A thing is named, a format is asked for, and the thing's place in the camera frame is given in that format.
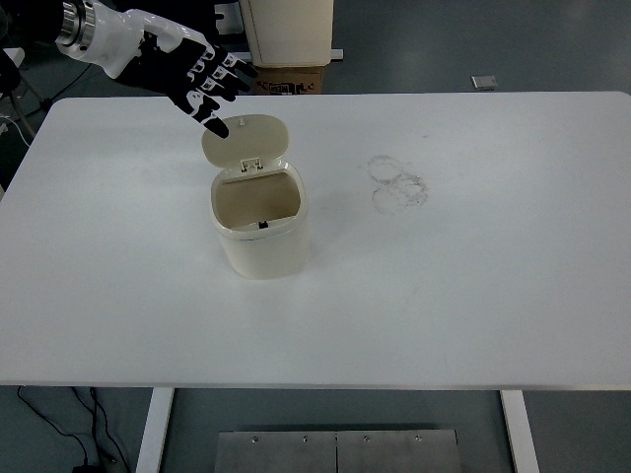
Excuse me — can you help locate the white table leg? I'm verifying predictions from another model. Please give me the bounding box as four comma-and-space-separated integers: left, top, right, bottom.
499, 390, 541, 473
133, 387, 175, 473

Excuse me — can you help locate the cream lidded trash bin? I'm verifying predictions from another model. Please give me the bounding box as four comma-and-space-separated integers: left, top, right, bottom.
200, 113, 312, 281

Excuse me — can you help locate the large cream plastic bin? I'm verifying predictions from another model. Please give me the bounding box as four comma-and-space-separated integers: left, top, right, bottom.
239, 0, 334, 68

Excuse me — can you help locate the thin black floor cable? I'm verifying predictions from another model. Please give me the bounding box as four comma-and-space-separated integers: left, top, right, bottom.
71, 386, 130, 473
17, 385, 99, 473

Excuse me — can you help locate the brown printed cardboard box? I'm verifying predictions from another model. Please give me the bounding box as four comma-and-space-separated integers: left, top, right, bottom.
251, 64, 325, 96

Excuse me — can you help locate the grey metal plate with screws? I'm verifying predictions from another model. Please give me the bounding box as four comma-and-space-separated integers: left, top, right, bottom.
216, 430, 462, 473

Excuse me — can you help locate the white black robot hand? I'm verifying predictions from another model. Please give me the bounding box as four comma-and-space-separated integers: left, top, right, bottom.
73, 0, 260, 141

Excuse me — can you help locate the white metal base bar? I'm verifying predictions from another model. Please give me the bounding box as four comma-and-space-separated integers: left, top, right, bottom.
231, 47, 345, 64

